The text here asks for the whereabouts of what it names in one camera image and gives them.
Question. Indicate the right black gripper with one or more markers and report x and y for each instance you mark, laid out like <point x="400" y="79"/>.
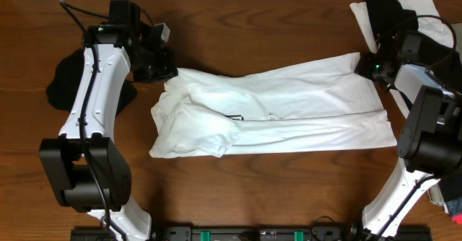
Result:
<point x="363" y="67"/>

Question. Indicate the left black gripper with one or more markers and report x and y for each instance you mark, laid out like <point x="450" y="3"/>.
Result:
<point x="167" y="66"/>

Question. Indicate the white robot print t-shirt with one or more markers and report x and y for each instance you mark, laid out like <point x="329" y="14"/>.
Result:
<point x="308" y="107"/>

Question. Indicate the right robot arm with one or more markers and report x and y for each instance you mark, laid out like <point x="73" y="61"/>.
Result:
<point x="429" y="148"/>

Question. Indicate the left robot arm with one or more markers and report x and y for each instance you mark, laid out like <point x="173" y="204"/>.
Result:
<point x="85" y="169"/>

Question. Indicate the black t-shirt in pile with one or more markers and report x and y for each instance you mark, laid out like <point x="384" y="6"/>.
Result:
<point x="390" y="13"/>

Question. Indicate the folded black garment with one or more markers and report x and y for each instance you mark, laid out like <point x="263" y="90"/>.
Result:
<point x="62" y="91"/>

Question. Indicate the red object at edge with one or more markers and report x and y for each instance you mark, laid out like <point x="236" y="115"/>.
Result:
<point x="456" y="218"/>

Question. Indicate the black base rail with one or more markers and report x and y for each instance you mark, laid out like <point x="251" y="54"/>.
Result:
<point x="320" y="231"/>

